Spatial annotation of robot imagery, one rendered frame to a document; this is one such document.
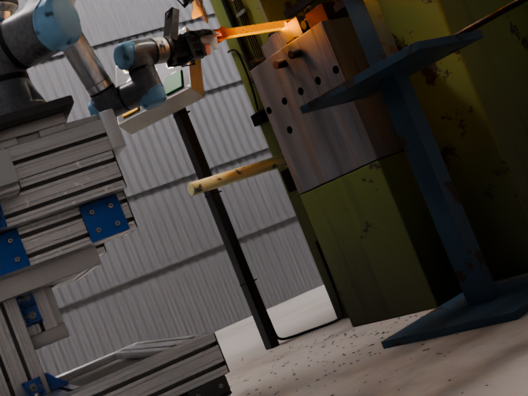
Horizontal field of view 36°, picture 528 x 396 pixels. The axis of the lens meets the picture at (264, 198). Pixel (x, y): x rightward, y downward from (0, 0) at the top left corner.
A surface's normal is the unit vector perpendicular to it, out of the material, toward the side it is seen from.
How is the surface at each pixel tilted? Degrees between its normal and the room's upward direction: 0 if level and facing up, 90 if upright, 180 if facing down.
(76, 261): 90
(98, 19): 90
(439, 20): 90
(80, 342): 90
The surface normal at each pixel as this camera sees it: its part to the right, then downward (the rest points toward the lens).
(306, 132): -0.73, 0.25
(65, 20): 0.88, -0.29
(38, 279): 0.33, -0.18
